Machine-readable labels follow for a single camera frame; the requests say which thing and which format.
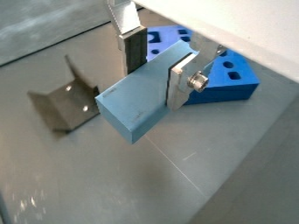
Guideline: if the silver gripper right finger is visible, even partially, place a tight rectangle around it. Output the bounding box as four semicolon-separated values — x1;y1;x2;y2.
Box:
165;32;222;111

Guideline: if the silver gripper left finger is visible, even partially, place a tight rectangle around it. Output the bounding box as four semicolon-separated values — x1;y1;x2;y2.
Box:
106;0;146;74

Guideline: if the light blue rectangular block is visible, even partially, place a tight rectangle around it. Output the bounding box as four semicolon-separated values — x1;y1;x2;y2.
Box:
96;41;189;144

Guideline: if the black angled fixture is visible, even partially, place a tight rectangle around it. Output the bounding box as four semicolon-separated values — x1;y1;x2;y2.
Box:
26;55;100;133

